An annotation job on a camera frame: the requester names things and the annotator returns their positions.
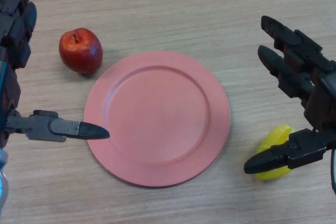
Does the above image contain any red apple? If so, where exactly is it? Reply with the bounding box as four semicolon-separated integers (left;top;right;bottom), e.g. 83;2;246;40
58;27;103;74

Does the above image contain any yellow starfruit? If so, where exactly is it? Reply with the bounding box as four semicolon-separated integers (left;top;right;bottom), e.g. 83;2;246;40
256;125;296;182

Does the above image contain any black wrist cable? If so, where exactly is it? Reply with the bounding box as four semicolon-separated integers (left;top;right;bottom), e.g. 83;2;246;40
329;149;336;196

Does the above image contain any pink round plate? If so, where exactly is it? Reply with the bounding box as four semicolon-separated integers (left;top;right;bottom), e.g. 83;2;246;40
83;50;231;188

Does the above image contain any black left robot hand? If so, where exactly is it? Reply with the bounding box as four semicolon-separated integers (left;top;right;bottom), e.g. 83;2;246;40
0;0;110;149

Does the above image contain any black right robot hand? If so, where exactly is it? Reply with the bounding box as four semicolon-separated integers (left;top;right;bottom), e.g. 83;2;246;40
243;15;336;175

